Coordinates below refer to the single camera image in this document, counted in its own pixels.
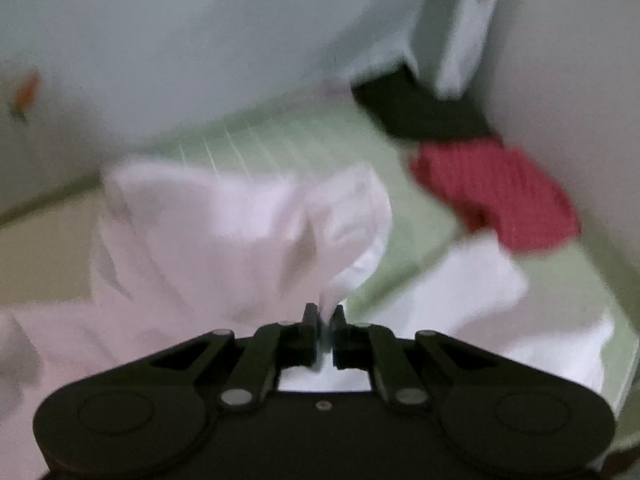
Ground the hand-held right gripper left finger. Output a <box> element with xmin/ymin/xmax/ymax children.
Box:
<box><xmin>145</xmin><ymin>303</ymin><xmax>323</xmax><ymax>413</ymax></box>

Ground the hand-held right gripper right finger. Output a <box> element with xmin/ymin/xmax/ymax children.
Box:
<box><xmin>330</xmin><ymin>305</ymin><xmax>497</xmax><ymax>409</ymax></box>

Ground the white shirt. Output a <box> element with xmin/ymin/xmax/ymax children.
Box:
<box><xmin>0</xmin><ymin>157</ymin><xmax>618</xmax><ymax>480</ymax></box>

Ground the green striped mat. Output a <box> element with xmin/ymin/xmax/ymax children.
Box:
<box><xmin>0</xmin><ymin>92</ymin><xmax>640</xmax><ymax>461</ymax></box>

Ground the red striped cloth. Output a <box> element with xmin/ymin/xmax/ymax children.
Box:
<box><xmin>409</xmin><ymin>139</ymin><xmax>582</xmax><ymax>252</ymax></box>

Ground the black cloth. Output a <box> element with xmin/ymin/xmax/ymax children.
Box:
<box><xmin>352</xmin><ymin>72</ymin><xmax>503</xmax><ymax>143</ymax></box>

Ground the pale green printed sheet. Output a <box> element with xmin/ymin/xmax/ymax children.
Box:
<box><xmin>0</xmin><ymin>0</ymin><xmax>506</xmax><ymax>216</ymax></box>

